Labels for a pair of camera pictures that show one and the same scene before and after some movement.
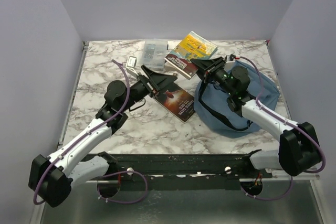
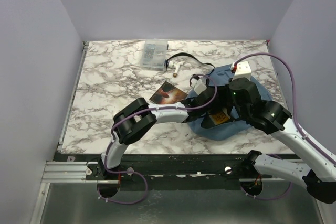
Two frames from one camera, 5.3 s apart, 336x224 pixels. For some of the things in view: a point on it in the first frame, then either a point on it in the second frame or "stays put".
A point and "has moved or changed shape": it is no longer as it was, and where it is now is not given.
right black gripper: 201,66 → 228,100
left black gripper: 159,81 → 211,110
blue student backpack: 213,112 has moved or changed shape
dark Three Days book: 177,101 stays put
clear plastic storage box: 154,54 stays put
